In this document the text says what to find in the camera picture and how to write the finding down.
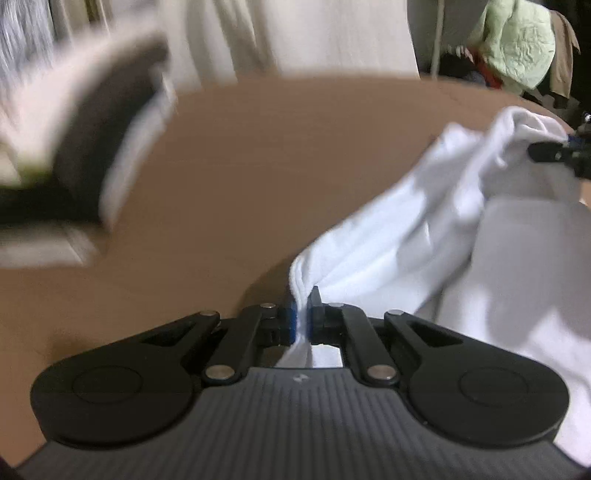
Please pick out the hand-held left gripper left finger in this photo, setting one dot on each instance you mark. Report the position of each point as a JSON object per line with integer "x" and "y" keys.
{"x": 290, "y": 325}

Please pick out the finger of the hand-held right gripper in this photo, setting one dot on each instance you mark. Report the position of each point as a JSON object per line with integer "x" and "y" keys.
{"x": 549, "y": 152}

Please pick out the tan coat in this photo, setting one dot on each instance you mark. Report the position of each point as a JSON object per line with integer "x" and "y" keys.
{"x": 563, "y": 55}

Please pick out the beige curtain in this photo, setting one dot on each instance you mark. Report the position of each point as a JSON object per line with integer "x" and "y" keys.
{"x": 74, "y": 14}

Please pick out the white pole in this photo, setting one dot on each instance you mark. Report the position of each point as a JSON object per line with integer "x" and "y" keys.
{"x": 436, "y": 46}

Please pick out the pile of dark clothes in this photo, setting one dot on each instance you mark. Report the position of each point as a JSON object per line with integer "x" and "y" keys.
{"x": 455, "y": 64}

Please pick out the red garment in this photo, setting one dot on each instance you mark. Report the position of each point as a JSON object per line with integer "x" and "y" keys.
{"x": 491, "y": 76}

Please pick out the white t-shirt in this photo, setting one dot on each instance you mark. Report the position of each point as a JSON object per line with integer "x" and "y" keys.
{"x": 392, "y": 221}

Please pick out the brown bed sheet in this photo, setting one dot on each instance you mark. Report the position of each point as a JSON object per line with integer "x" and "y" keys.
{"x": 254, "y": 184}

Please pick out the silver grey curtain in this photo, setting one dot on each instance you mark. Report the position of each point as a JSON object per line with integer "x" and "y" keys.
{"x": 23, "y": 27}

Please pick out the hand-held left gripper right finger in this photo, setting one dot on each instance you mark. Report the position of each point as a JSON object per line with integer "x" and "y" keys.
{"x": 316, "y": 325}

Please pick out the cream hanging cloth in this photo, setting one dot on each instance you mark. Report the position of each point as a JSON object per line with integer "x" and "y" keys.
{"x": 300, "y": 37}

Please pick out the light green quilted jacket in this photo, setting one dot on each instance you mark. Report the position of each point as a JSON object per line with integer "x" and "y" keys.
{"x": 517, "y": 41}

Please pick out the stack of folded clothes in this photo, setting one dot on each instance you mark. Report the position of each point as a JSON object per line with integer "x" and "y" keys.
{"x": 106, "y": 138}

